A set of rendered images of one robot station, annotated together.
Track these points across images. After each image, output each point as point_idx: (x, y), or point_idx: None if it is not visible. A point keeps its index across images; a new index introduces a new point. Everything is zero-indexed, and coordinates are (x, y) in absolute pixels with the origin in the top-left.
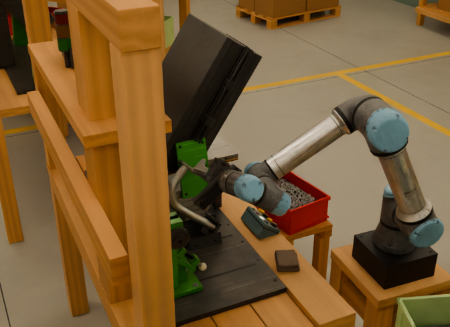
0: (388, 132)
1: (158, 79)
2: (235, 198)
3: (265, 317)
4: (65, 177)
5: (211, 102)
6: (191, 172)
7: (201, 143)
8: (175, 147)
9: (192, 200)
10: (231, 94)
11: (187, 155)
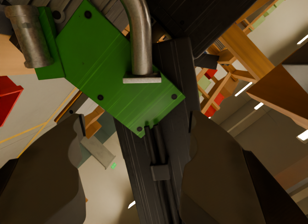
0: None
1: None
2: (7, 64)
3: None
4: None
5: (173, 189)
6: (218, 125)
7: (140, 126)
8: (180, 90)
9: (62, 12)
10: (153, 214)
11: (149, 91)
